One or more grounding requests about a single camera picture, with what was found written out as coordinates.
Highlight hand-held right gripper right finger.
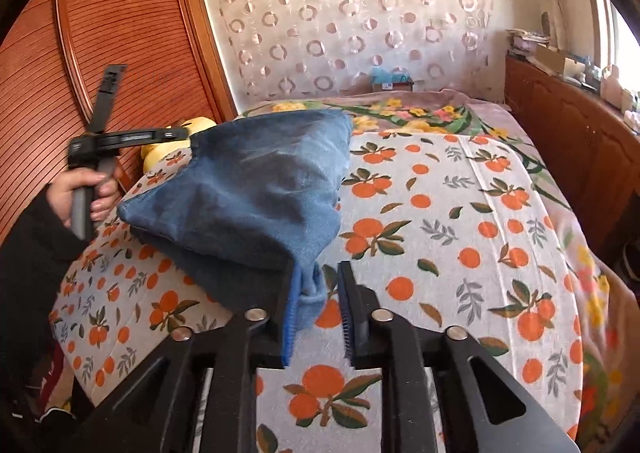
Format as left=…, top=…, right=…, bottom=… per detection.
left=337, top=260, right=581, bottom=453

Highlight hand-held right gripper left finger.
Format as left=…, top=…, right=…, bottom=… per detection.
left=87, top=258, right=306, bottom=453

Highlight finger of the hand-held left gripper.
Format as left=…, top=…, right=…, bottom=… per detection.
left=119, top=127, right=195, bottom=150

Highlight blue denim pants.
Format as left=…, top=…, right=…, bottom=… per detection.
left=116, top=109, right=353, bottom=334

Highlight person's left forearm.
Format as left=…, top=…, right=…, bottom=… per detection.
left=0, top=182, right=101, bottom=439

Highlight person's left hand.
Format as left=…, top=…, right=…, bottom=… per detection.
left=49, top=167, right=123, bottom=229

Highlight yellow plush toy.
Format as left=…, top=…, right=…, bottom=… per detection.
left=140, top=117, right=218, bottom=174

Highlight wooden slatted wardrobe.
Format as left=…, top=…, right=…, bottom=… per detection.
left=0, top=0, right=238, bottom=244

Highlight orange fruit print bed sheet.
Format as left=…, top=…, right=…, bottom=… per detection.
left=47, top=130, right=586, bottom=453

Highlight floral pink blanket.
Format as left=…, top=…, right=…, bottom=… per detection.
left=245, top=88, right=640, bottom=453

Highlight small cardboard box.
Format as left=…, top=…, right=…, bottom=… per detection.
left=371, top=76, right=416, bottom=93

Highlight circle pattern sheer curtain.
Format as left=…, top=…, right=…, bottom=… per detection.
left=200, top=0, right=501, bottom=101

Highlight long wooden cabinet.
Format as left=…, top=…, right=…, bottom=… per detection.
left=504, top=53, right=640, bottom=264

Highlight stack of papers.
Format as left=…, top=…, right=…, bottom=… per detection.
left=506, top=28, right=551, bottom=56

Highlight open cardboard box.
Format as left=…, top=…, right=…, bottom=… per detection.
left=535, top=46, right=583, bottom=76

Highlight beige jug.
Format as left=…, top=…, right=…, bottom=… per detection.
left=602, top=66, right=626, bottom=104

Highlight window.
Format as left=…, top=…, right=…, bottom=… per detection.
left=582, top=0, right=640, bottom=84

